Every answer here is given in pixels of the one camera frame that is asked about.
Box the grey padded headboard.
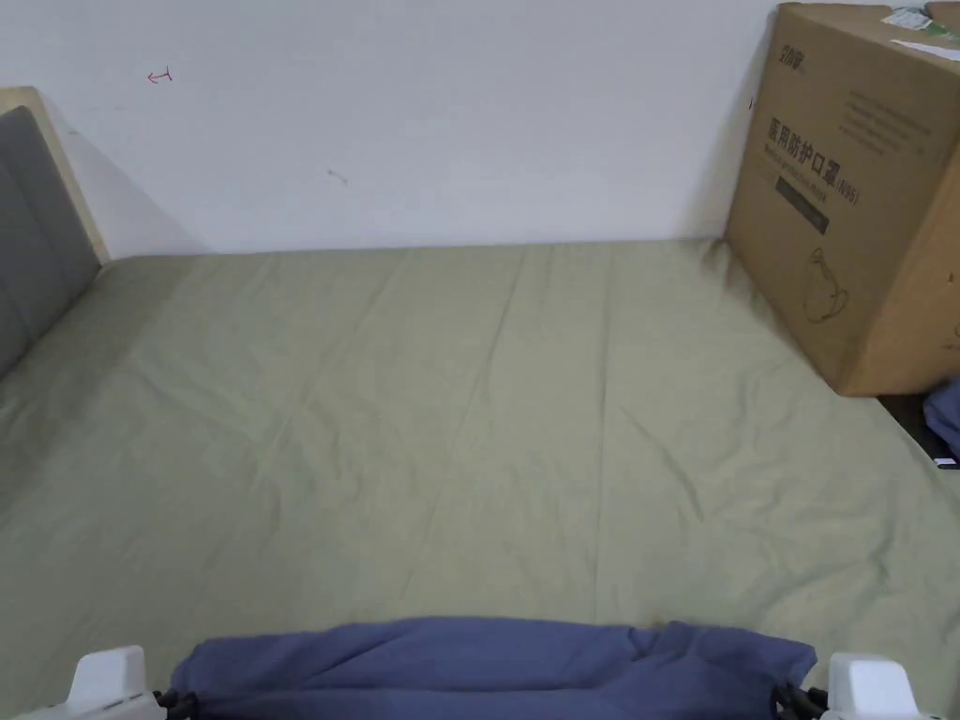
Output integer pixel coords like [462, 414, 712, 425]
[0, 85, 113, 381]

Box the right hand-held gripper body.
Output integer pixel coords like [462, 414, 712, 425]
[822, 651, 923, 720]

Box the dark blue garment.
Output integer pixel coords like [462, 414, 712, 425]
[166, 615, 818, 720]

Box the blue cloth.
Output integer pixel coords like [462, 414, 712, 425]
[922, 377, 960, 467]

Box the bed with pale green sheet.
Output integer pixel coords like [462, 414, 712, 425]
[0, 235, 960, 720]

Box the brown cardboard carton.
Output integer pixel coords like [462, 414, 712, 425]
[723, 0, 960, 398]

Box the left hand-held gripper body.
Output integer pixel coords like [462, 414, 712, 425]
[51, 644, 155, 720]

